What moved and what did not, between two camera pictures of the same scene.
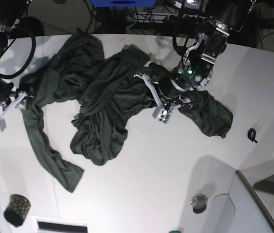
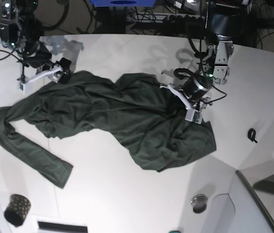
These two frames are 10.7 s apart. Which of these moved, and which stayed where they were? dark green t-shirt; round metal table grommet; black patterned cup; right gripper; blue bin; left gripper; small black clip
Moved: left gripper; right gripper; dark green t-shirt
Stayed: small black clip; blue bin; black patterned cup; round metal table grommet
